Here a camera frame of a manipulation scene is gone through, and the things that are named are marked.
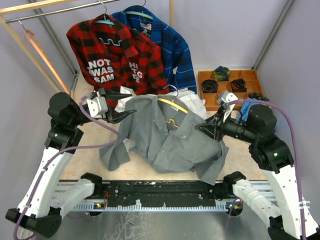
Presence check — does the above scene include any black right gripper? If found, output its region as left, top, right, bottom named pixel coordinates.
left=195, top=105, right=258, bottom=143

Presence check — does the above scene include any white shirt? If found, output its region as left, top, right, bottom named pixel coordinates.
left=107, top=87, right=207, bottom=157

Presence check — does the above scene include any yellow hanger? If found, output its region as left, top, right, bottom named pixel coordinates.
left=157, top=84, right=188, bottom=128

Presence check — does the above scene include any grey button shirt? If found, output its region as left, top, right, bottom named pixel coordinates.
left=99, top=95, right=229, bottom=185

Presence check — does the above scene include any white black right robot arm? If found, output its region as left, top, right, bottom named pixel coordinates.
left=196, top=104, right=320, bottom=240

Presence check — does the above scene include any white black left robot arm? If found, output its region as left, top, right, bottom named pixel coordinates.
left=5, top=88, right=134, bottom=240

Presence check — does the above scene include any red black plaid shirt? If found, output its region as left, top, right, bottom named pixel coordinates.
left=66, top=14, right=170, bottom=95

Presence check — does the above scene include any blue plaid shirt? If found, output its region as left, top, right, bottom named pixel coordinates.
left=111, top=9, right=197, bottom=92

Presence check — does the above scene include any teal hanger in red shirt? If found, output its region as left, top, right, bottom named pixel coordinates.
left=93, top=1, right=122, bottom=47

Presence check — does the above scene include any mint hanger in blue shirt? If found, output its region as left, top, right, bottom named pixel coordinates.
left=124, top=0, right=153, bottom=20

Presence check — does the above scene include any orange hanger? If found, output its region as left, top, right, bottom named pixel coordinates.
left=24, top=29, right=70, bottom=94

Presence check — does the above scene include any light blue pikachu cloth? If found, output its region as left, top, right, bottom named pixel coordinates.
left=237, top=102, right=259, bottom=122

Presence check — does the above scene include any rolled black orange tie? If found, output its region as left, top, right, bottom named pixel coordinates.
left=230, top=78, right=247, bottom=93

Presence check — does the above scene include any rolled dark tie by cloth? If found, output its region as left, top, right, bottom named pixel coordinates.
left=248, top=92, right=270, bottom=102

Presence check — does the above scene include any wooden compartment tray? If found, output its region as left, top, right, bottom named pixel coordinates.
left=197, top=69, right=264, bottom=111

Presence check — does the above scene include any rolled green blue tie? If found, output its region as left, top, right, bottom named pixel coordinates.
left=213, top=66, right=231, bottom=82

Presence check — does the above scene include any wooden clothes rack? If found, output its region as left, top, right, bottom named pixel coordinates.
left=0, top=0, right=175, bottom=101

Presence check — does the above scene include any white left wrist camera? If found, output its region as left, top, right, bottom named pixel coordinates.
left=86, top=96, right=108, bottom=119

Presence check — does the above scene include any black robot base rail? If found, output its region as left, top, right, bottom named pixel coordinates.
left=74, top=179, right=254, bottom=208

